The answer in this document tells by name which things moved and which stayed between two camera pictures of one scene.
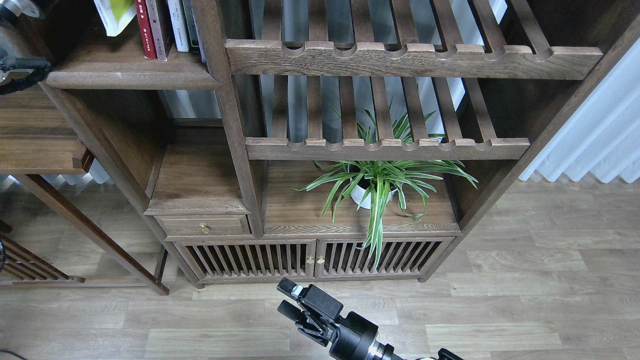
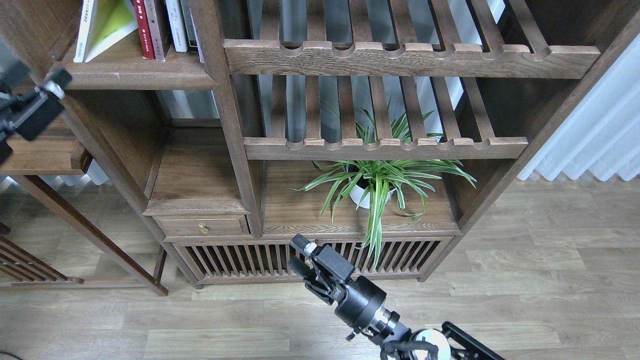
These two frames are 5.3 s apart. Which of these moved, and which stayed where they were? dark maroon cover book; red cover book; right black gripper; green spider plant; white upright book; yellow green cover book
Moved: right black gripper; yellow green cover book
Stayed: dark maroon cover book; green spider plant; white upright book; red cover book
